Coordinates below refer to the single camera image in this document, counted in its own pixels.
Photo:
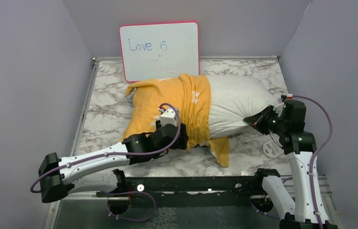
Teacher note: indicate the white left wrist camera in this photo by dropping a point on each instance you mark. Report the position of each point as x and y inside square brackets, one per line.
[168, 116]

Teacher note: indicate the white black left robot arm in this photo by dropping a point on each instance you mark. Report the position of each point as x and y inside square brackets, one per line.
[61, 176]

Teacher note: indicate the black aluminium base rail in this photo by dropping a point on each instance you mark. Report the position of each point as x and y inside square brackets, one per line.
[181, 192]

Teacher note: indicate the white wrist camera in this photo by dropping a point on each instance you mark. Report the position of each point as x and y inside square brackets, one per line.
[168, 116]
[285, 97]

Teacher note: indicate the white printed label tag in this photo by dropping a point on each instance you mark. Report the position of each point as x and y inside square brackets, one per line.
[273, 148]

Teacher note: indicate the blue yellow Mickey pillowcase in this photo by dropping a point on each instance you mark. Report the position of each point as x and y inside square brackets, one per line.
[188, 98]

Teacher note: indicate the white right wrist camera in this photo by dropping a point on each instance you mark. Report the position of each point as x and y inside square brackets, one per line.
[285, 97]

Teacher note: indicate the white pillow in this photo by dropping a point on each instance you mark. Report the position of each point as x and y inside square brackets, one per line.
[234, 98]

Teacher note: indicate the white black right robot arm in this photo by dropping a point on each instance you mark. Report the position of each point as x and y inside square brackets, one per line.
[305, 210]

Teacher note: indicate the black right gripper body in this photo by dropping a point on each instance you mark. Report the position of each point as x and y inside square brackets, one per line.
[276, 123]

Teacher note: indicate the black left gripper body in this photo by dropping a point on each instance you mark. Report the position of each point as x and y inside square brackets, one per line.
[180, 143]

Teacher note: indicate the pink framed whiteboard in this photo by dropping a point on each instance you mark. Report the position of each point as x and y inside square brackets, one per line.
[159, 50]

